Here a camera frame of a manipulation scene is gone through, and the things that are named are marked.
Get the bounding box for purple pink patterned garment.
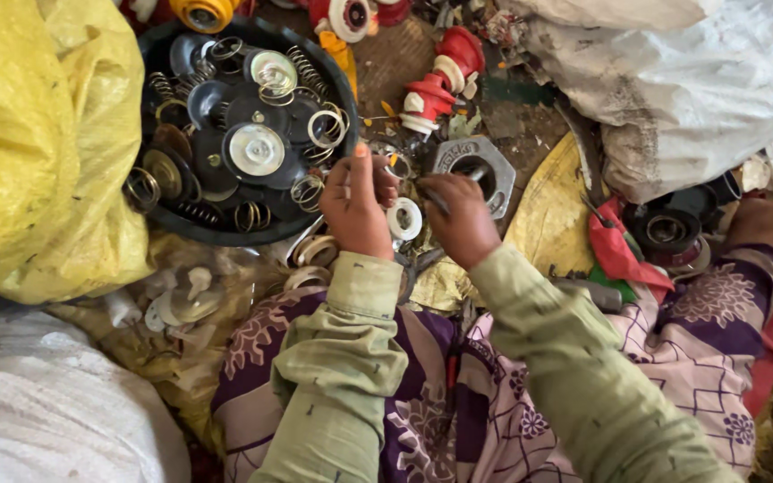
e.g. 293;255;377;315
211;243;773;483

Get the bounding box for large dirty white sack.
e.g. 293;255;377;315
497;0;773;205

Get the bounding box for orange round plastic part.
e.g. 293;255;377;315
168;0;243;34

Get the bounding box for small metal ring part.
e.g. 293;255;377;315
368;140;416;181

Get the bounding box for cream plastic ring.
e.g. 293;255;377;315
290;233;340;269
284;266;334;292

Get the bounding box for red white valve part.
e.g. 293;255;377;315
433;25;487;102
400;72;458;136

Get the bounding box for person's foot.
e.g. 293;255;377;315
725;196;773;252

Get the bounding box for small red plastic part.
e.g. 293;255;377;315
376;0;414;28

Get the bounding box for heap of springs and discs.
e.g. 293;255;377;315
125;34;350;232

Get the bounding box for person's left hand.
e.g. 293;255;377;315
319;142;401;261

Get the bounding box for person's right hand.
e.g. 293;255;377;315
416;173;503;271

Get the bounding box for clear bag of white parts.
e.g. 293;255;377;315
47;235;293;457

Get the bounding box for red cloth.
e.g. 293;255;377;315
588;198;676;303

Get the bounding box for white plastic ring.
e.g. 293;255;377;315
386;196;424;242

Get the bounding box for flat yellow sack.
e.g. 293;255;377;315
410;131;605;313

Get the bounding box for red part with white disc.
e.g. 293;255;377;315
307;0;381;44

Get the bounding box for grey hexagonal metal part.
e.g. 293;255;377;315
430;136;517;220

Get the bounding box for black round basin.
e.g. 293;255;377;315
133;17;361;248

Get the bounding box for yellow woven sack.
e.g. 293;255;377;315
0;0;154;318

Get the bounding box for yellow plastic piece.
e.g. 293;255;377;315
319;30;359;102

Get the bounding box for thin metal tool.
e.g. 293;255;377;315
423;188;452;217

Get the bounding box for black round rubber parts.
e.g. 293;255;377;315
621;171;743;269

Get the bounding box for white woven sack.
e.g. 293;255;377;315
0;312;191;483

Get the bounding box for grey metal cylinder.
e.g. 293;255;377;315
551;276;624;315

